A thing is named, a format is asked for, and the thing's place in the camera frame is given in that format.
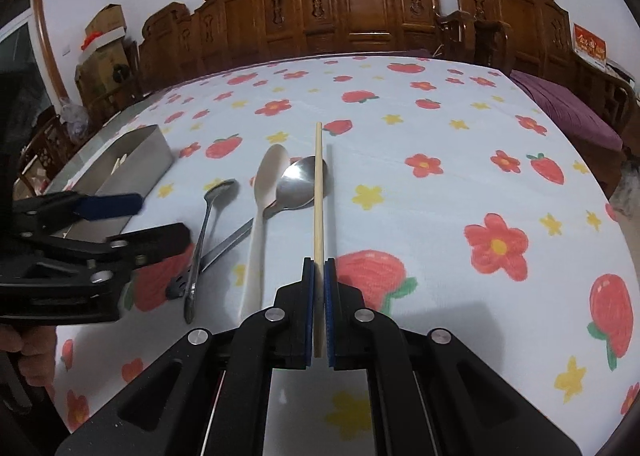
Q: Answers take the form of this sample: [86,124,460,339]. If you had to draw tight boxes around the person's left hand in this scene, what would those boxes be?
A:
[0,325,58,387]

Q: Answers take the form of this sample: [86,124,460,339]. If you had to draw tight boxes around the wooden side chair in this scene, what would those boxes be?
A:
[17,115,78,196]

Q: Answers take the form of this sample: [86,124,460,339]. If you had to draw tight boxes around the grey metal tray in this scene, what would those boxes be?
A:
[46,123,177,245]

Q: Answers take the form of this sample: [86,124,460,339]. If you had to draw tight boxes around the large silver metal spoon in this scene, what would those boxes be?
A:
[165,156,330,300]

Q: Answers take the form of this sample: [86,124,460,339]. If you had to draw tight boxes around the small silver metal spoon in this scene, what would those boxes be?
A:
[182,177,241,325]

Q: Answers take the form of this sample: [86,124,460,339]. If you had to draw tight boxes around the stacked cardboard boxes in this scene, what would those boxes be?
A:
[74,3,132,105]

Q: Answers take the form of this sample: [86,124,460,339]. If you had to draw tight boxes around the beige plastic spoon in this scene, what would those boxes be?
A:
[238,144,290,323]

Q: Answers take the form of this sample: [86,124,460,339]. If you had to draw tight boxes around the carved wooden bench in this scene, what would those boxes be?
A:
[139,0,445,90]

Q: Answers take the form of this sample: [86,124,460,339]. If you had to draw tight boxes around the carved wooden armchair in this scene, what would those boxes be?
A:
[458,0,575,83]

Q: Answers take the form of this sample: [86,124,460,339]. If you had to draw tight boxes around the red paper box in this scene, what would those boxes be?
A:
[574,24,606,63]

